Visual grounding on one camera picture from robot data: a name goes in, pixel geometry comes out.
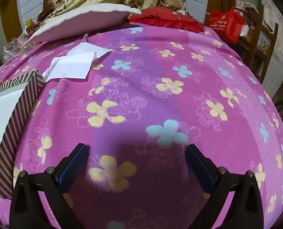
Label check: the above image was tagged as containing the pink floral bedsheet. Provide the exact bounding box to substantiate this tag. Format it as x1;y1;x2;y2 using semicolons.
0;21;283;229

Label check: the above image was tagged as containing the striped gift box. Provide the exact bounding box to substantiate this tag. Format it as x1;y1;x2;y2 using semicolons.
0;69;45;199

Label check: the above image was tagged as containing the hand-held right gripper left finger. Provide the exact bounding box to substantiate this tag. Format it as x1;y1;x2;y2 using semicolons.
10;143;90;229

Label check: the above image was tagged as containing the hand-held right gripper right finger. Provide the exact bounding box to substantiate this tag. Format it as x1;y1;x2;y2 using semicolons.
186;144;264;229

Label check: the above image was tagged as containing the clear plastic bag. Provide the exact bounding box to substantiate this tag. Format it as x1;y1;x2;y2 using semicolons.
3;35;41;63

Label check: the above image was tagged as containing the wooden chair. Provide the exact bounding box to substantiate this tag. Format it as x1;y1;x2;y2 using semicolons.
234;5;279;84

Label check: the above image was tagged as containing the red frilled cushion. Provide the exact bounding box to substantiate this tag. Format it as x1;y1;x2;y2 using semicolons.
128;7;212;35

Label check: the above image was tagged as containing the white cup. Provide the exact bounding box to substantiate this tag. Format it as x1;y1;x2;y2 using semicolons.
239;24;250;37

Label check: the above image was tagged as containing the white pillow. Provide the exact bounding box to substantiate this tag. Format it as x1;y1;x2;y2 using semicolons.
27;3;142;44

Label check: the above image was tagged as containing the red shopping bag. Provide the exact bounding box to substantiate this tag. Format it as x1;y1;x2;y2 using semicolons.
207;7;246;45

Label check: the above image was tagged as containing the white paper sheet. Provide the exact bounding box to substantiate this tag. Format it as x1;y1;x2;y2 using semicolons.
66;42;114;61
42;57;94;80

